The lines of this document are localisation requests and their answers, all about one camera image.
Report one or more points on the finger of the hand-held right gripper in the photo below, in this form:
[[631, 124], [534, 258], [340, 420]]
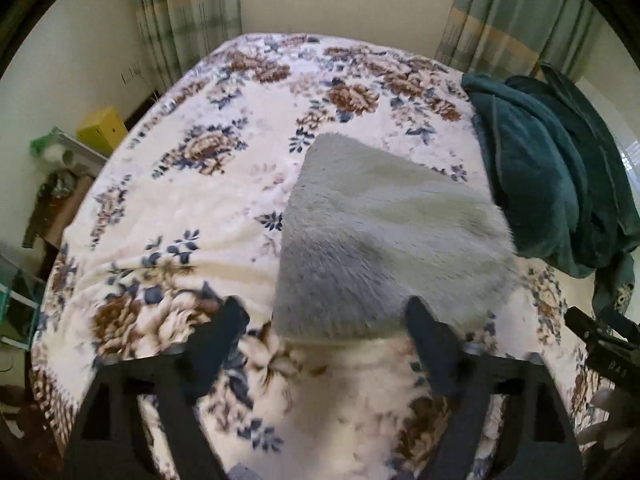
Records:
[[585, 325], [622, 332]]

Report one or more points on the wall socket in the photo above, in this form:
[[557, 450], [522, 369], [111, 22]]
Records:
[[131, 74]]

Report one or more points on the grey long box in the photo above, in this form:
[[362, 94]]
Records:
[[82, 152]]

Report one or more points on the teal plush blanket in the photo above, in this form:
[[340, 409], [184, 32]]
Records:
[[545, 170]]

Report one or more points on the person's right hand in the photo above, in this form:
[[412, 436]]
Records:
[[620, 425]]

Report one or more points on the grey fluffy pants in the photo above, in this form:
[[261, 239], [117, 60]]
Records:
[[380, 240]]

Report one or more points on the green plastic bag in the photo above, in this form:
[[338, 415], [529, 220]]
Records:
[[44, 142]]

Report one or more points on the floral bed sheet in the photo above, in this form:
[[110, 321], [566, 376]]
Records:
[[200, 210]]

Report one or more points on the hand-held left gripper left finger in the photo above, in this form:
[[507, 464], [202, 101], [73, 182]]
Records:
[[220, 340]]

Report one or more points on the brown cardboard box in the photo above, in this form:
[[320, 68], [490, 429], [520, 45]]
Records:
[[62, 210]]

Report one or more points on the yellow box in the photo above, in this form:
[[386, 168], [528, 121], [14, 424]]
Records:
[[102, 130]]

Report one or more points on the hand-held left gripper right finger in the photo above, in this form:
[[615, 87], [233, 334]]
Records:
[[430, 350]]

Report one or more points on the teal shelf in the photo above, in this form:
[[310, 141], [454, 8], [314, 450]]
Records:
[[20, 300]]

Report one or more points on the white roll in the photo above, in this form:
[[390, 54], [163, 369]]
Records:
[[57, 156]]

